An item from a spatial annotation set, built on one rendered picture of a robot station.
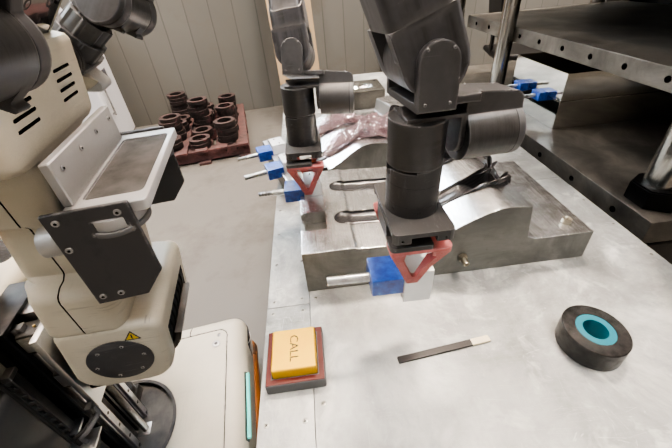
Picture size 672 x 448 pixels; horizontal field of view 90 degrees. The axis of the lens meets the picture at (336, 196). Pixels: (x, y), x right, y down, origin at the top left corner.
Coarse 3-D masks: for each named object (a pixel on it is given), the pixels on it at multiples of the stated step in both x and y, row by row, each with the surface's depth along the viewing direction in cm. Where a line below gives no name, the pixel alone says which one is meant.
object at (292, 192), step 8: (304, 176) 69; (312, 176) 68; (288, 184) 69; (296, 184) 69; (320, 184) 66; (264, 192) 69; (272, 192) 69; (280, 192) 69; (288, 192) 67; (296, 192) 67; (320, 192) 67; (288, 200) 68; (296, 200) 68
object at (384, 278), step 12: (372, 264) 43; (384, 264) 43; (408, 264) 41; (336, 276) 43; (348, 276) 43; (360, 276) 43; (372, 276) 42; (384, 276) 42; (396, 276) 42; (432, 276) 41; (372, 288) 42; (384, 288) 42; (396, 288) 42; (408, 288) 42; (420, 288) 42; (408, 300) 43
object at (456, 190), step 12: (444, 156) 70; (480, 168) 60; (492, 168) 70; (360, 180) 71; (372, 180) 72; (384, 180) 72; (468, 180) 61; (480, 180) 61; (492, 180) 69; (504, 180) 59; (444, 192) 62; (456, 192) 60; (468, 192) 58; (444, 204) 59; (336, 216) 62; (348, 216) 62; (360, 216) 62; (372, 216) 62
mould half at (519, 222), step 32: (352, 192) 68; (480, 192) 57; (512, 192) 56; (544, 192) 68; (352, 224) 59; (480, 224) 54; (512, 224) 55; (544, 224) 60; (576, 224) 59; (320, 256) 54; (352, 256) 55; (448, 256) 57; (480, 256) 58; (512, 256) 59; (544, 256) 60; (576, 256) 61; (320, 288) 59
